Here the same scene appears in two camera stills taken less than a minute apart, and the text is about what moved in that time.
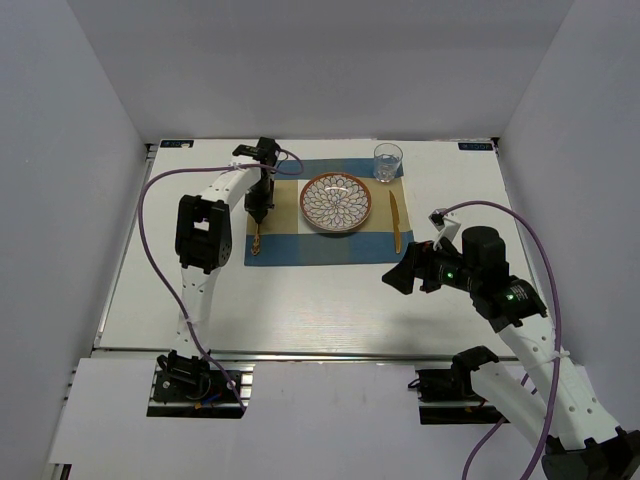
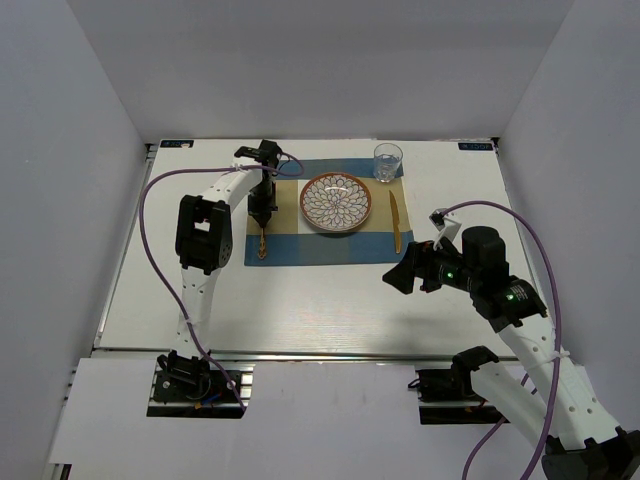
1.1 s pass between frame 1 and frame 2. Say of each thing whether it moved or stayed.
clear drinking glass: stayed
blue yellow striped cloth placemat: stayed
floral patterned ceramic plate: stayed
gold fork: moved
